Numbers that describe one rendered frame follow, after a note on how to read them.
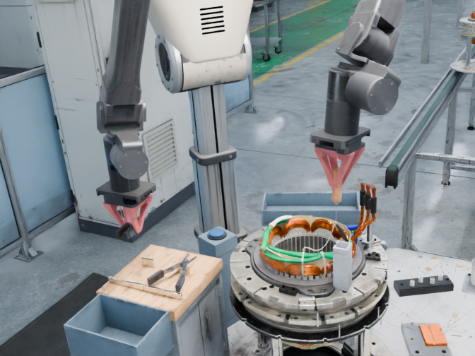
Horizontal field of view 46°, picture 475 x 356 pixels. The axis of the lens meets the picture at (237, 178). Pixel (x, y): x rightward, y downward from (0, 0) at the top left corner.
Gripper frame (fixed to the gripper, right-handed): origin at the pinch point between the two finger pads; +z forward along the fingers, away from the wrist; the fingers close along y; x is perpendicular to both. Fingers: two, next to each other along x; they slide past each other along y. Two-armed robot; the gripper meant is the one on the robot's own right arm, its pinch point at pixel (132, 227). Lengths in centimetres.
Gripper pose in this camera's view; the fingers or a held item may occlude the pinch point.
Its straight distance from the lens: 115.7
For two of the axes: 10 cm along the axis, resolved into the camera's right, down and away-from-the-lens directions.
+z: 0.6, 9.1, 4.0
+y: 9.0, 1.2, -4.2
